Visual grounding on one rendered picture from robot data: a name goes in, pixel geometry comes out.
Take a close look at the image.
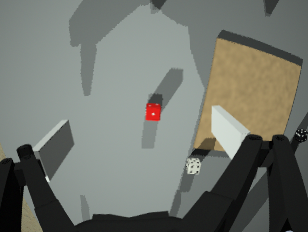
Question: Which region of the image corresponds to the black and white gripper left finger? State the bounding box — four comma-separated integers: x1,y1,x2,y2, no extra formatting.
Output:
0,120,79,232

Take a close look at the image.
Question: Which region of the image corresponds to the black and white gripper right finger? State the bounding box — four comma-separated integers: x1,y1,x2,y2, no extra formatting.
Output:
167,105,308,232

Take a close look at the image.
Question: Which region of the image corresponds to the red die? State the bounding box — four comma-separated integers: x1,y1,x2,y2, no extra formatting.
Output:
146,103,161,121

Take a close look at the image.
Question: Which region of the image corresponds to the black die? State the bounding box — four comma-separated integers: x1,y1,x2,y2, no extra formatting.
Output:
295,129,308,143

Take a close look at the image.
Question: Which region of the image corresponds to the tan square mat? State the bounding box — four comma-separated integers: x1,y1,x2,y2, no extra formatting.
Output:
193,38,301,151

